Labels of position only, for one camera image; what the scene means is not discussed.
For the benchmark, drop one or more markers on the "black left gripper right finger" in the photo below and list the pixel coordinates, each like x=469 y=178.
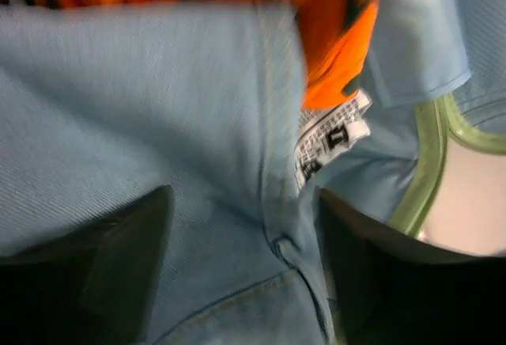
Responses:
x=392 y=288

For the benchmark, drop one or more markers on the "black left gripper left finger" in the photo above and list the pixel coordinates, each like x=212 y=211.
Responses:
x=95 y=285

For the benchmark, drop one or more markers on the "green hard-shell suitcase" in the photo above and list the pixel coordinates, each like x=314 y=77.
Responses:
x=435 y=71

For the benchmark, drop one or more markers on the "light blue denim garment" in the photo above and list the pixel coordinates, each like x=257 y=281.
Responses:
x=99 y=107

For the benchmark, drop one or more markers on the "white garment care label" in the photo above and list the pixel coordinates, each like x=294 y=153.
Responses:
x=325 y=134

